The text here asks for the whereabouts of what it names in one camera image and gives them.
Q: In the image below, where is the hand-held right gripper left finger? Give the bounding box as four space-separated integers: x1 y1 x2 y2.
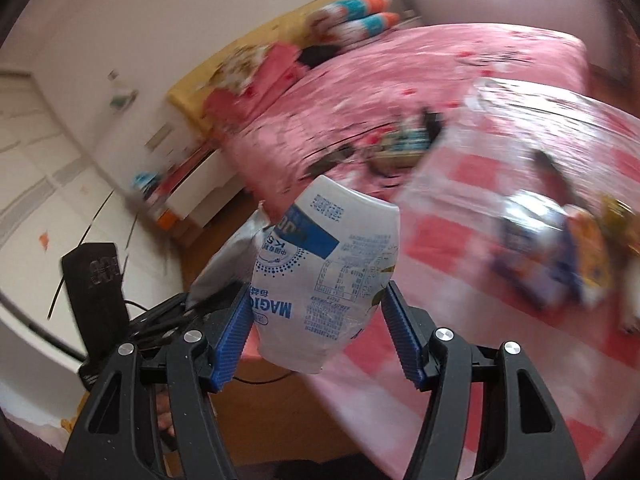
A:
65 282 253 480

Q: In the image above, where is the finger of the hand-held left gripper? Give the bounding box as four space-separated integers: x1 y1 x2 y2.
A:
127 294 201 358

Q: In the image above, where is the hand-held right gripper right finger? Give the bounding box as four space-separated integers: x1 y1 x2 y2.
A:
382 280 586 480

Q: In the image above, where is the white blue print pouch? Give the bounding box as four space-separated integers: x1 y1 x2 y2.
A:
190 176 401 376

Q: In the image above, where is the purple cartoon tissue pack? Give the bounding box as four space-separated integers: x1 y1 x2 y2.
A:
492 192 576 311

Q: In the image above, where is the orange blue snack packet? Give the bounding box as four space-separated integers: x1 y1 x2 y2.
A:
565 207 613 306

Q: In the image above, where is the red white checked tablecloth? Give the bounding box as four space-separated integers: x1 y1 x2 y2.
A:
300 77 640 480

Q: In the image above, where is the white nightstand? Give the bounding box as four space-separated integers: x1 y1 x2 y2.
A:
165 147 242 233

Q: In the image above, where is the beige power strip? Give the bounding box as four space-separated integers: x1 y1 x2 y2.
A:
372 127 431 162

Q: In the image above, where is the black power adapter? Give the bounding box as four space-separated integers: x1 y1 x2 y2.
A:
420 107 447 147

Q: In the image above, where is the yellow wooden headboard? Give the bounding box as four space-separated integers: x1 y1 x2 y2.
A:
167 0 341 121

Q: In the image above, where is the yellow red snack packet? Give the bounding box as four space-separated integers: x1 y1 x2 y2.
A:
600 195 640 241

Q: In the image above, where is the folded pink quilt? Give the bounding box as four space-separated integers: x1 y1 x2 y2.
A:
202 42 311 121

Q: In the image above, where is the pink bed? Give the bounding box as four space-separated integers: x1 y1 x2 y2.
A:
167 22 588 211

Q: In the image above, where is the black garment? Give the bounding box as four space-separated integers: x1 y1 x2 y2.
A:
300 45 342 69

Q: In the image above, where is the cartoon print pillow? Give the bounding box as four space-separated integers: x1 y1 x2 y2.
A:
305 0 396 28
327 10 401 50

